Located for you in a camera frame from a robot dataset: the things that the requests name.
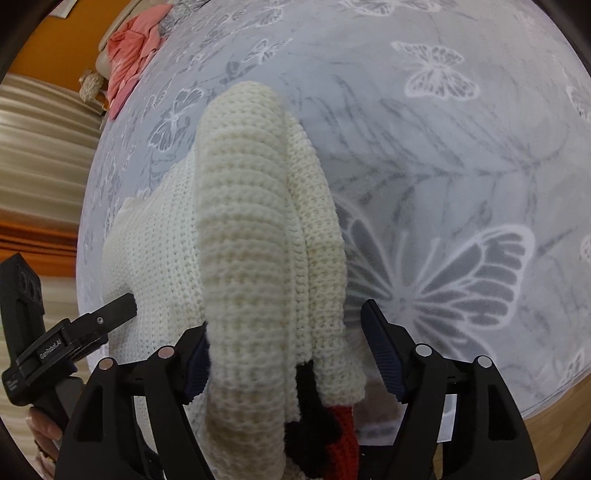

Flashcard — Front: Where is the cream knitted sweater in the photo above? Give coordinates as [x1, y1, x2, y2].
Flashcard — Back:
[101, 82, 365, 479]

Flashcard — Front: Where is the red and black clothing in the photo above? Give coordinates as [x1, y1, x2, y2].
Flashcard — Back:
[284, 361, 361, 480]

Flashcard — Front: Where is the person's left hand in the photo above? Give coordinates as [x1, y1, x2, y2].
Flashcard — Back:
[26, 407, 63, 480]

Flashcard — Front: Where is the beige and orange curtain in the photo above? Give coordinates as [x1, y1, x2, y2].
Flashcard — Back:
[1, 74, 101, 327]

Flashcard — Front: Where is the cream padded headboard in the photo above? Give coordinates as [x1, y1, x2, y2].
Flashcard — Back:
[95, 0, 162, 80]

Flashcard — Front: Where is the pink garment on bed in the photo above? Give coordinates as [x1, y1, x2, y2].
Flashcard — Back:
[106, 3, 172, 121]

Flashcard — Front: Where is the grey butterfly bedspread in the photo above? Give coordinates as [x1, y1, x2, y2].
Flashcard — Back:
[76, 1, 590, 415]

